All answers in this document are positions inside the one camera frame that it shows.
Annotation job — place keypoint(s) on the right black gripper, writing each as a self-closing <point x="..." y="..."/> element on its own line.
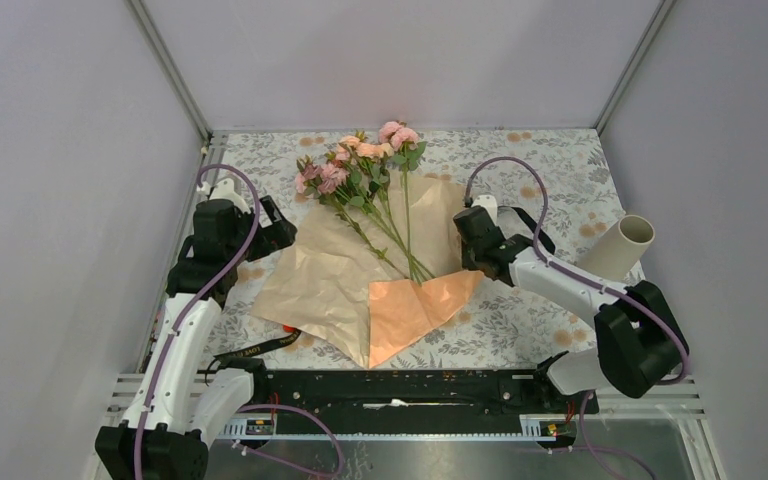
<point x="466" y="260"/>

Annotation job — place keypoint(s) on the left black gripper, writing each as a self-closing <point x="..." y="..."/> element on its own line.
<point x="274" y="236"/>

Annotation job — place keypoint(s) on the light pink rose stem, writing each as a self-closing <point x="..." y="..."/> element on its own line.
<point x="376" y="174"/>

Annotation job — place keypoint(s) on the dusty mauve rose stem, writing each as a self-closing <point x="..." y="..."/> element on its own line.
<point x="345" y="189"/>

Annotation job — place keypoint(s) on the peach paper flower bouquet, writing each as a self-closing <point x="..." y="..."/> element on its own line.
<point x="329" y="285"/>

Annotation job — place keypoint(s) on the large pink rose stem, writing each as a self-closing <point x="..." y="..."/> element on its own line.
<point x="405" y="152"/>

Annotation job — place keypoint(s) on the black gold-lettered ribbon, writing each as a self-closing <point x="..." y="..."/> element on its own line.
<point x="283" y="342"/>

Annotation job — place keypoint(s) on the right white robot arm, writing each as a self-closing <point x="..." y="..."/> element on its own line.
<point x="638" y="342"/>

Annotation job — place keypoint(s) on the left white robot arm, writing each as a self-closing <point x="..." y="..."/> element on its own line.
<point x="161" y="434"/>

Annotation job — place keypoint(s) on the beige cylindrical vase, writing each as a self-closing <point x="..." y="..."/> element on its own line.
<point x="619" y="248"/>

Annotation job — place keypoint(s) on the peach orange rose stem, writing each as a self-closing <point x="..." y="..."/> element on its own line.
<point x="358" y="145"/>

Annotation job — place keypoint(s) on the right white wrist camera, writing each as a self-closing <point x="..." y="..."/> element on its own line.
<point x="489" y="203"/>

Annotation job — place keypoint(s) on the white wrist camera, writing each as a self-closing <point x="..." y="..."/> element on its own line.
<point x="224" y="189"/>
<point x="489" y="203"/>

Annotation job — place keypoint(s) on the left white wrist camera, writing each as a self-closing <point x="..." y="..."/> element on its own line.
<point x="224" y="189"/>

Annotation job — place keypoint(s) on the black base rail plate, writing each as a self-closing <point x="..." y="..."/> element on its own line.
<point x="459" y="402"/>

